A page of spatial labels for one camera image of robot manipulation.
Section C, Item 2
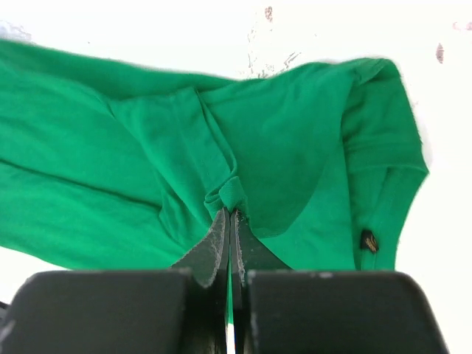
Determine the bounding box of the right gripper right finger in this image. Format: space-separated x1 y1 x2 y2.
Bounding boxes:
230 210 290 354

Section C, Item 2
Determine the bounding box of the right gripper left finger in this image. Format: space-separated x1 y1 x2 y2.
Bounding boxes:
172 208 230 354

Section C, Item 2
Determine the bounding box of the green t shirt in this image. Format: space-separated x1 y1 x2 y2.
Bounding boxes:
1 40 428 271

